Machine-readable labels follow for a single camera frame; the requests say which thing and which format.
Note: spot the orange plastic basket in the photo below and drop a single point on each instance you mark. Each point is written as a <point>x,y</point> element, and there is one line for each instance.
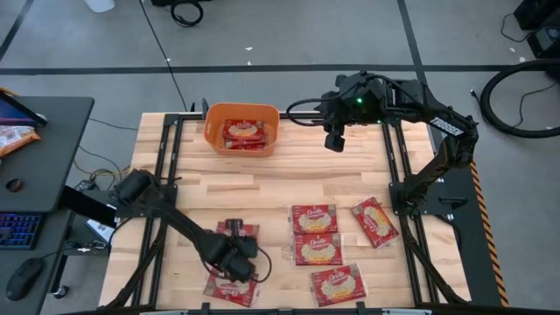
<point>214,131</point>

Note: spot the black desk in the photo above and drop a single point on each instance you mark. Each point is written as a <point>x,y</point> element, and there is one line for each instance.
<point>44,157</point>

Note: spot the backlit black keyboard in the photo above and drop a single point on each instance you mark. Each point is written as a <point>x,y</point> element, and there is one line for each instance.
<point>19,229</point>

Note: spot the black computer mouse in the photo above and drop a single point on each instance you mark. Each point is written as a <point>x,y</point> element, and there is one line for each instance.
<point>24,277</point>

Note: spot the laptop screen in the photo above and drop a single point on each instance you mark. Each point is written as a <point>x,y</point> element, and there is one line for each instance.
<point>17,114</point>

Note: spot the black metal table frame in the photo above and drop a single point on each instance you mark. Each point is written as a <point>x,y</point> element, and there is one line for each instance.
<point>175,117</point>

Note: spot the small round black cap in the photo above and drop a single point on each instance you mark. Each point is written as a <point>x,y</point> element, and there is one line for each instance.
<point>14,185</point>

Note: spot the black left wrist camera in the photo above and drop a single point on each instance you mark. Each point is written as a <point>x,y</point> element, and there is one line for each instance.
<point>240,268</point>

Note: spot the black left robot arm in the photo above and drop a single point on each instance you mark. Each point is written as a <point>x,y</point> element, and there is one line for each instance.
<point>175,216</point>

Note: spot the black control box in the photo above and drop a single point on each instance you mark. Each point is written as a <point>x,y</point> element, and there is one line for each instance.
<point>87,205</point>

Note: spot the red popcorn bag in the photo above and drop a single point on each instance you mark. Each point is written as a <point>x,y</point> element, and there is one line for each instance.
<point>318,248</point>
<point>243,129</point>
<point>245,145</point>
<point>251,229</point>
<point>315,219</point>
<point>338,284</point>
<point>374,221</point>
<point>232,292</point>

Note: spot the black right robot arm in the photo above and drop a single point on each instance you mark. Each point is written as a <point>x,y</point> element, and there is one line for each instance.
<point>437,164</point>

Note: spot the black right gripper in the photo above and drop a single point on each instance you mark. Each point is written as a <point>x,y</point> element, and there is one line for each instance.
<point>350,109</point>

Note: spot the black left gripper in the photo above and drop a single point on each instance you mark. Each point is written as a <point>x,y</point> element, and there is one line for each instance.
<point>232,249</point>

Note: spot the black panel with orange stripes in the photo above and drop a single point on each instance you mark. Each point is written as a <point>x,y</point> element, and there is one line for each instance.
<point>481,227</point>

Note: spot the orange snack bag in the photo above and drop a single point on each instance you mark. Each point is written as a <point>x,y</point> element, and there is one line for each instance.
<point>15,137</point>

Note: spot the black equipment box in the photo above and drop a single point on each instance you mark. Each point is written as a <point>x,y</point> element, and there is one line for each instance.
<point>542,30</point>

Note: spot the white card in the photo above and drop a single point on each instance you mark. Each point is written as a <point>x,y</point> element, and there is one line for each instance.
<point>98,228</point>

